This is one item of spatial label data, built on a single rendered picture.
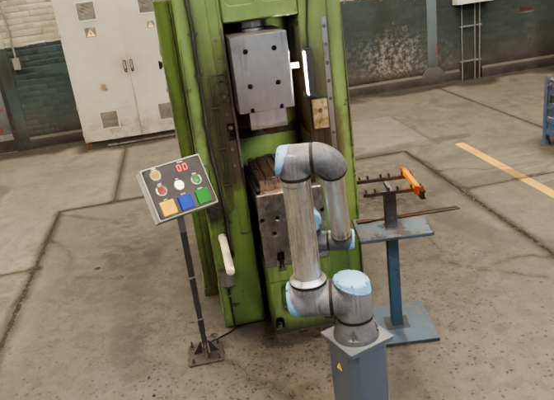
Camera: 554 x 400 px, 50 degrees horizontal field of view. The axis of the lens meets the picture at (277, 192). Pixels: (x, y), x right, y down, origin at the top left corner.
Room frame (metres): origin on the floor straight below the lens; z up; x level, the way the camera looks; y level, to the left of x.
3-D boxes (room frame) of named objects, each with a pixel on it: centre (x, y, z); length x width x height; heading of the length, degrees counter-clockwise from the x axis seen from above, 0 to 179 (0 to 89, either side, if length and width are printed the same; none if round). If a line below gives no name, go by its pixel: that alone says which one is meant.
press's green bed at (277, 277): (3.35, -0.03, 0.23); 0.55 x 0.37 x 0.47; 8
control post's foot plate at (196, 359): (2.97, 0.54, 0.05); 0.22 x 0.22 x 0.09; 8
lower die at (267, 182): (3.34, 0.02, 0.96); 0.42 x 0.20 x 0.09; 8
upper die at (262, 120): (3.34, 0.02, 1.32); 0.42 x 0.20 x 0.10; 8
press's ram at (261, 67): (3.34, -0.02, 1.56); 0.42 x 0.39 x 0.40; 8
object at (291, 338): (3.08, -0.01, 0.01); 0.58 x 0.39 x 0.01; 98
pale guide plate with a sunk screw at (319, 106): (3.30, -0.30, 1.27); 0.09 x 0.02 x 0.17; 98
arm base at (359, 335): (2.11, -0.25, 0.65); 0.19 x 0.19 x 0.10
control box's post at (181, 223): (2.97, 0.53, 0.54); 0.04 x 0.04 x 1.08; 8
